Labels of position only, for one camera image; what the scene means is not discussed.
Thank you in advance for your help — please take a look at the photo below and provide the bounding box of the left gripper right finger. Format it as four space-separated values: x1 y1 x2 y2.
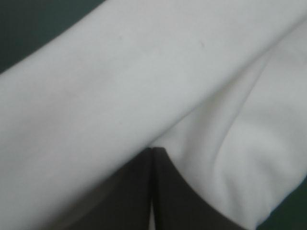
152 146 243 230

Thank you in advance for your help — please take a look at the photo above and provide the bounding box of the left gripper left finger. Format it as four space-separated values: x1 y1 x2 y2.
76 147 154 230

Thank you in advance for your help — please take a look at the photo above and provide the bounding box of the white T-shirt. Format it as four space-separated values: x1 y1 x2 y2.
0 0 307 230

